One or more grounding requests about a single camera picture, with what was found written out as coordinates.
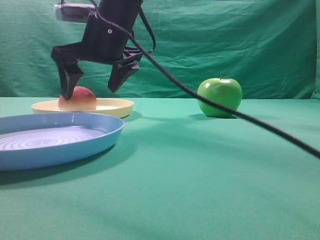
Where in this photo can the blue plastic plate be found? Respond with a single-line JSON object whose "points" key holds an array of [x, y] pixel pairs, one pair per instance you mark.
{"points": [[39, 140]]}

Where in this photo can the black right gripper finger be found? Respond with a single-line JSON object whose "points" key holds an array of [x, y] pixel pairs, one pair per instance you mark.
{"points": [[124, 68]]}

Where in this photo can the yellow plastic plate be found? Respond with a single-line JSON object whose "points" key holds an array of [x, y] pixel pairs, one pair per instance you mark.
{"points": [[117, 107]]}

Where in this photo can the round reddish yellow bread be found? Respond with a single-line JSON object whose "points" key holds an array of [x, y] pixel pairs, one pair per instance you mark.
{"points": [[82, 99]]}

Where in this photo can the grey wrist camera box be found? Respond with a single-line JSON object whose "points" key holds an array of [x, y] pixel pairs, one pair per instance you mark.
{"points": [[73, 12]]}

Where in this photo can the green apple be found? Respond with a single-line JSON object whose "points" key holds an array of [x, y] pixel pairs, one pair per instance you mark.
{"points": [[225, 91]]}

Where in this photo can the green backdrop cloth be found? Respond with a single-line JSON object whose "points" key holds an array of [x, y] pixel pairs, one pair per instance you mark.
{"points": [[271, 47]]}

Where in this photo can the green table cloth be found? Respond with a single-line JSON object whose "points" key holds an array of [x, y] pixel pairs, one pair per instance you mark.
{"points": [[174, 174]]}

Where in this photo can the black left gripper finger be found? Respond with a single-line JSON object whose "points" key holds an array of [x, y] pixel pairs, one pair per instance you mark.
{"points": [[69, 75]]}

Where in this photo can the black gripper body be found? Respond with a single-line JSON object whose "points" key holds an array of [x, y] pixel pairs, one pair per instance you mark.
{"points": [[105, 35]]}

